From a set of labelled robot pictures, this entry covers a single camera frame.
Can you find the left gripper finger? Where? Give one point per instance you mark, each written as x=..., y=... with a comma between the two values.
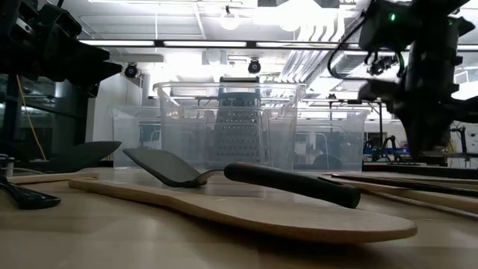
x=89, y=53
x=97, y=73

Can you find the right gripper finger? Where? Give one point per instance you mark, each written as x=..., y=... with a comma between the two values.
x=438, y=116
x=416, y=119

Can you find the long black utensil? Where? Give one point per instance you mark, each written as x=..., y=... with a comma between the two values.
x=429, y=188

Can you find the black nylon spatula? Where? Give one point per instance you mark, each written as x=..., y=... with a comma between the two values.
x=89, y=153

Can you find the black spatula metal neck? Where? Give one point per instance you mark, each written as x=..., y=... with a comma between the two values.
x=291, y=183

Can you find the black slotted turner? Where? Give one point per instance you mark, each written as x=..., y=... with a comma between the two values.
x=30, y=200

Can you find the wide wooden spatula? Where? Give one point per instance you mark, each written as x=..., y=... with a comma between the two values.
x=298, y=220

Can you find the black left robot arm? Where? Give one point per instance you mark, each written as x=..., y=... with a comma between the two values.
x=11, y=48

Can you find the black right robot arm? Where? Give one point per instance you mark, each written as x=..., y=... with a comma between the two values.
x=429, y=22

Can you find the black monitor stand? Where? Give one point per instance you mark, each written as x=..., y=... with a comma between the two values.
x=463, y=142

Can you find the black background rack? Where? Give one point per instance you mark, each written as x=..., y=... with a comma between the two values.
x=380, y=123

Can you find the background workbench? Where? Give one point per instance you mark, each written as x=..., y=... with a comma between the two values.
x=384, y=153

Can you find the clear plastic bin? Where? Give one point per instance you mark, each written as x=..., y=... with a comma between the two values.
x=179, y=127
x=336, y=134
x=127, y=134

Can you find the ceiling strip light bar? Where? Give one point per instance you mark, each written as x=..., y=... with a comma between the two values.
x=205, y=43

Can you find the white ceiling pipes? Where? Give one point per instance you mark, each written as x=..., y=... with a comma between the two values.
x=298, y=67

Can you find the round ceiling lamp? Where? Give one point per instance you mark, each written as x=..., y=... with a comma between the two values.
x=229, y=21

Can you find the metal box grater teal trim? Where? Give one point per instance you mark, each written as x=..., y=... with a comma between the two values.
x=239, y=134

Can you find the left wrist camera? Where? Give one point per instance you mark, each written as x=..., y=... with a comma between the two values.
x=61, y=20

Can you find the black ceiling camera cluster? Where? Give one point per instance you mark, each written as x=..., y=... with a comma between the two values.
x=381, y=66

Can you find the silver ventilation duct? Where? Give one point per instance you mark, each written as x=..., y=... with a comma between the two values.
x=351, y=63

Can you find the small silver post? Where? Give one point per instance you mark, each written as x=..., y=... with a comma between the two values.
x=9, y=168

